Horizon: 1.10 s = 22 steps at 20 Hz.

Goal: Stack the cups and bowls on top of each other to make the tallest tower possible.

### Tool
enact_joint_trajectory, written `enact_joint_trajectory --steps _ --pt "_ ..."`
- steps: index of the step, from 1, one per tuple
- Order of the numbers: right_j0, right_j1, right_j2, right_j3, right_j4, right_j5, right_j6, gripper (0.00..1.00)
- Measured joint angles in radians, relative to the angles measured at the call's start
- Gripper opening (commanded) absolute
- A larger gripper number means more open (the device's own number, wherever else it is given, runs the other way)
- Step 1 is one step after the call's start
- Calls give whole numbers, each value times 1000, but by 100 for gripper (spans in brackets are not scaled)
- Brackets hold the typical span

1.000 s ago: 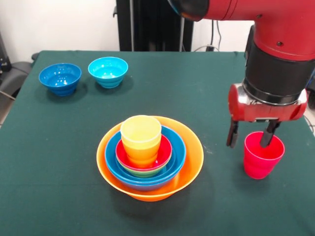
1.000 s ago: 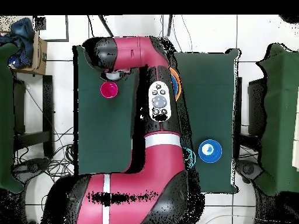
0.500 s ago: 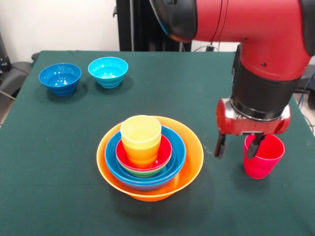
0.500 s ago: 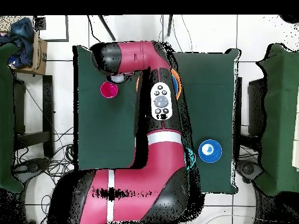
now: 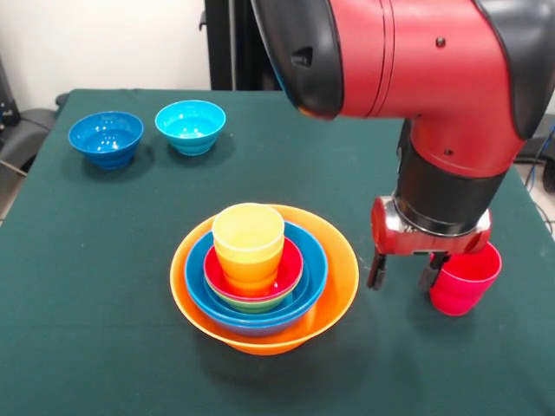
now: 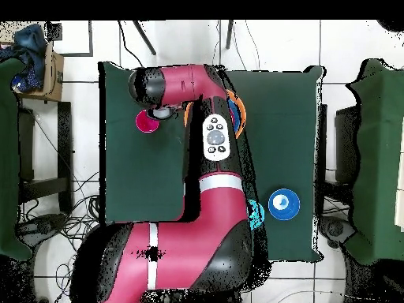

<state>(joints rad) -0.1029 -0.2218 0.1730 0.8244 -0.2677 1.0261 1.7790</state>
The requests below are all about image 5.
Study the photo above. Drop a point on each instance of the small dark blue bowl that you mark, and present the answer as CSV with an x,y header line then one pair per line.
x,y
106,138

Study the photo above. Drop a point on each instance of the large orange bowl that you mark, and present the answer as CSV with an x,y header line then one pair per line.
x,y
342,286

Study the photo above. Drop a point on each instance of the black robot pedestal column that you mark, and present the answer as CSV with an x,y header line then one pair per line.
x,y
234,43

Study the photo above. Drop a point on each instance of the large blue bowl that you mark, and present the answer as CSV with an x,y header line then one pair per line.
x,y
260,333
195,277

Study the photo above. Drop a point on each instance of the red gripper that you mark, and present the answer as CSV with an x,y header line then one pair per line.
x,y
390,238

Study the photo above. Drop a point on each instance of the small green bowl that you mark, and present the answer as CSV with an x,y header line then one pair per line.
x,y
253,305

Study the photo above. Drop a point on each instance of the small light blue bowl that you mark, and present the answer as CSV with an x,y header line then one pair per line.
x,y
191,128

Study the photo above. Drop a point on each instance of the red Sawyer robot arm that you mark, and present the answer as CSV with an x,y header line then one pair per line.
x,y
412,65

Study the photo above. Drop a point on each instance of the small red bowl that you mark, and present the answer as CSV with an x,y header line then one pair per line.
x,y
290,268

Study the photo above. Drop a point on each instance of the grey pedestal foot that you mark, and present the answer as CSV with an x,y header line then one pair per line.
x,y
531,149
26,130

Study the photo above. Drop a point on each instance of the red plastic cup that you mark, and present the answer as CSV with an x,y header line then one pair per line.
x,y
466,286

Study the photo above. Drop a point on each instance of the dark green table cloth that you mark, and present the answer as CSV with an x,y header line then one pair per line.
x,y
277,390

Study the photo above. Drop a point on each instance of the yellow plastic cup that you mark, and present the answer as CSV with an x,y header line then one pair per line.
x,y
249,229

